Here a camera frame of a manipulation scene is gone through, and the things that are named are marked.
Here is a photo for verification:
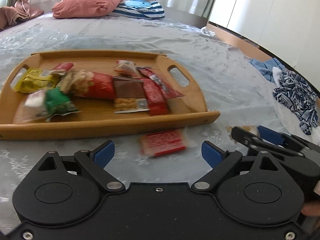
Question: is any white crumpled plastic bag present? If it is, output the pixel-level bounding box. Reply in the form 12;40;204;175
200;27;216;37

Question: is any white pink snack packet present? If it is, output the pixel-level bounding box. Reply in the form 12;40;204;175
114;60;139;77

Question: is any brown nut bar packet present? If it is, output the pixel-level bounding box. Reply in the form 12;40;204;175
113;77;149;114

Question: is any long red snack wrapper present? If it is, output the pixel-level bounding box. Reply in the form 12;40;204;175
136;67;184;99

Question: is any green snack packet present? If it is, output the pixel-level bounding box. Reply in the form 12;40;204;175
44;88;79;121

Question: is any white wardrobe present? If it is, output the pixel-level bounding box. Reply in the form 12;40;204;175
209;0;319;89

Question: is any small red snack packet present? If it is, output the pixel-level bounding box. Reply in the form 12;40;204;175
51;62;74;75

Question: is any red peanut snack bag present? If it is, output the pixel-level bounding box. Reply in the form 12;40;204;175
56;70;116;100

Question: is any pink pillow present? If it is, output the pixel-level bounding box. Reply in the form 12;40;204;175
52;0;121;19

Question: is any white red snack packet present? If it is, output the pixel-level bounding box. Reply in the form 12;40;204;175
22;89;48;121

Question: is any light blue bedspread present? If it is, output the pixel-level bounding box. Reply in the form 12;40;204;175
0;12;320;233

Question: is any light blue garment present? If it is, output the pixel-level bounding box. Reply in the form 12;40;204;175
249;57;286;83

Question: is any person right hand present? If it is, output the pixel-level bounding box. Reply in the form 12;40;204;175
299;179;320;218

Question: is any blue striped pillow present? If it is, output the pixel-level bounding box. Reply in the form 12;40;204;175
109;0;165;20

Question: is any mauve crumpled blanket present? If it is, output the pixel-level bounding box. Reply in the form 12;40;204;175
0;0;44;31

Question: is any yellow snack packet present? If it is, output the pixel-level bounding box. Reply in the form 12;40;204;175
14;68;61;94

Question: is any wooden bed frame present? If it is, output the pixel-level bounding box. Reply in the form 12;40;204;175
207;23;272;61

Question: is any blue patterned clothing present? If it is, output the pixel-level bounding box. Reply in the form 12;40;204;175
273;70;318;135

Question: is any wooden serving tray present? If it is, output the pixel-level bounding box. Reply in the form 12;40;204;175
1;50;220;140

